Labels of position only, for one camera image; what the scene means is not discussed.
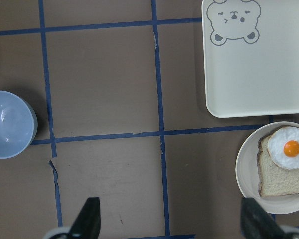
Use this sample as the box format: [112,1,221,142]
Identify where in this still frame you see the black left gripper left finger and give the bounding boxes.
[69,197,100,239]

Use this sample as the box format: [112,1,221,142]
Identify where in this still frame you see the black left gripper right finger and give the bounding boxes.
[240,198,285,239]

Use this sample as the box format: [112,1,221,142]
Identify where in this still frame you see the bread slice on plate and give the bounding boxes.
[257,134,299,197]

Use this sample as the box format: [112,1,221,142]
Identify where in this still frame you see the cream round plate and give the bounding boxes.
[235,121,299,214]

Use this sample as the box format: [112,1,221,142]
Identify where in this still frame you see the toy fried egg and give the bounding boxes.
[267,126,299,170]

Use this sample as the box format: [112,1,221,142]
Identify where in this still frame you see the blue bowl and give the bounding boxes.
[0,91,38,159]

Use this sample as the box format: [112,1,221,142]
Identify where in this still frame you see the cream bear serving tray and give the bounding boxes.
[201,0,299,118]

